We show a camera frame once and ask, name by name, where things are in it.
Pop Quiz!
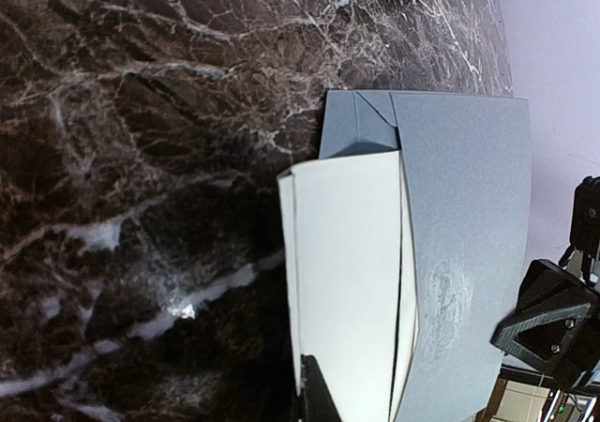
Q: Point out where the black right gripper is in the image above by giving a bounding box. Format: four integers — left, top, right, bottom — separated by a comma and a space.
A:
490, 260, 599, 389

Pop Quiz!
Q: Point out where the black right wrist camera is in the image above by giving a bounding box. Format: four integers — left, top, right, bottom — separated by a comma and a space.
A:
569, 176, 600, 260

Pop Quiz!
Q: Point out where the beige letter sheet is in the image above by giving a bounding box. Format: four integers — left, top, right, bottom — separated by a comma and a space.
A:
277, 151, 418, 421

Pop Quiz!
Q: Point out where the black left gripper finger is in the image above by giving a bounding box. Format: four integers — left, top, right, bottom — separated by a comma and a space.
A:
299, 355, 341, 422

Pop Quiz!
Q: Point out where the grey paper envelope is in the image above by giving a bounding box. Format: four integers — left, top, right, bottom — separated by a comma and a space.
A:
320, 90, 532, 421

